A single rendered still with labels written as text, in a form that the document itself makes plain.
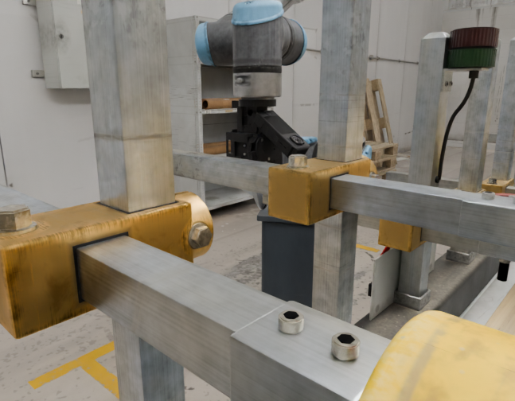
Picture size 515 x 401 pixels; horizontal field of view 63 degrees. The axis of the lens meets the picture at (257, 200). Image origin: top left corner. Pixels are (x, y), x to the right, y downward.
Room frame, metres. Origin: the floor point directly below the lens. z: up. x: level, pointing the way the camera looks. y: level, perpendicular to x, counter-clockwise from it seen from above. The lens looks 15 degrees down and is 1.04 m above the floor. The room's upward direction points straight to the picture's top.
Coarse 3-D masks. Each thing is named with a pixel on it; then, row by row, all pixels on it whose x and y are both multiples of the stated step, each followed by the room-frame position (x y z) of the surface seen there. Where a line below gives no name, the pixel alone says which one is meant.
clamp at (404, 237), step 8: (384, 224) 0.59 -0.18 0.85; (392, 224) 0.58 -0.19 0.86; (400, 224) 0.57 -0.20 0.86; (384, 232) 0.58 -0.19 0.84; (392, 232) 0.58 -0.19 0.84; (400, 232) 0.57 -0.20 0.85; (408, 232) 0.56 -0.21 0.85; (416, 232) 0.57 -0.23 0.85; (384, 240) 0.58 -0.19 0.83; (392, 240) 0.58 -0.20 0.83; (400, 240) 0.57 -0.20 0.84; (408, 240) 0.56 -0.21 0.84; (416, 240) 0.57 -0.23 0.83; (400, 248) 0.57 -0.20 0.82; (408, 248) 0.56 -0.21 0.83
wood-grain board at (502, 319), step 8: (512, 288) 0.29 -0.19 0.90; (512, 296) 0.27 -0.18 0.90; (504, 304) 0.26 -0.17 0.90; (512, 304) 0.26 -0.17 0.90; (496, 312) 0.25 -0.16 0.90; (504, 312) 0.25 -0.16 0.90; (512, 312) 0.25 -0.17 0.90; (488, 320) 0.24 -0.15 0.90; (496, 320) 0.24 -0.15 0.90; (504, 320) 0.24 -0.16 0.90; (512, 320) 0.24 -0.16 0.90; (496, 328) 0.23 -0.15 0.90; (504, 328) 0.23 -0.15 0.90; (512, 328) 0.23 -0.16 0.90
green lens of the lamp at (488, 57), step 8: (448, 56) 0.61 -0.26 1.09; (456, 56) 0.60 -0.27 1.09; (464, 56) 0.59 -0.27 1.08; (472, 56) 0.58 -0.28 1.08; (480, 56) 0.58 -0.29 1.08; (488, 56) 0.58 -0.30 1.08; (448, 64) 0.61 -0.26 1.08; (456, 64) 0.59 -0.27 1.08; (464, 64) 0.59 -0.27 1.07; (472, 64) 0.58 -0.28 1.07; (480, 64) 0.58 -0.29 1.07; (488, 64) 0.58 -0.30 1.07
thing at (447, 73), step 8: (456, 48) 0.60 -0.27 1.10; (464, 48) 0.59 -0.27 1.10; (472, 48) 0.58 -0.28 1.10; (480, 48) 0.58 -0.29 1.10; (488, 48) 0.58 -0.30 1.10; (448, 72) 0.63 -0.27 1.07; (472, 72) 0.60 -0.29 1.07; (448, 80) 0.63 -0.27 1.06; (472, 80) 0.60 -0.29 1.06; (448, 88) 0.63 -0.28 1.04; (472, 88) 0.60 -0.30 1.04; (464, 104) 0.61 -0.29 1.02; (456, 112) 0.62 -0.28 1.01; (448, 128) 0.62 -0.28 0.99; (440, 160) 0.63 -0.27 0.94; (440, 168) 0.63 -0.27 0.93; (440, 176) 0.63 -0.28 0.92
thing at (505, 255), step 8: (264, 200) 0.79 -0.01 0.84; (360, 216) 0.65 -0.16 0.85; (368, 216) 0.64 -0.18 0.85; (360, 224) 0.65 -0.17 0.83; (368, 224) 0.64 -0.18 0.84; (376, 224) 0.63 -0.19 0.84; (424, 232) 0.58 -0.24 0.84; (432, 232) 0.57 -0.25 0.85; (440, 232) 0.57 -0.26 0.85; (424, 240) 0.58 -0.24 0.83; (432, 240) 0.57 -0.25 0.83; (440, 240) 0.57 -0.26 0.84; (448, 240) 0.56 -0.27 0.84; (456, 240) 0.55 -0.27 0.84; (464, 240) 0.54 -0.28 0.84; (472, 240) 0.54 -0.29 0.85; (464, 248) 0.54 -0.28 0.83; (472, 248) 0.54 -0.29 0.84; (480, 248) 0.53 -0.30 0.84; (488, 248) 0.52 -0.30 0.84; (496, 248) 0.52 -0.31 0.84; (504, 248) 0.51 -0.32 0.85; (512, 248) 0.50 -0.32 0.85; (496, 256) 0.52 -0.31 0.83; (504, 256) 0.51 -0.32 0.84; (512, 256) 0.50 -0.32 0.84
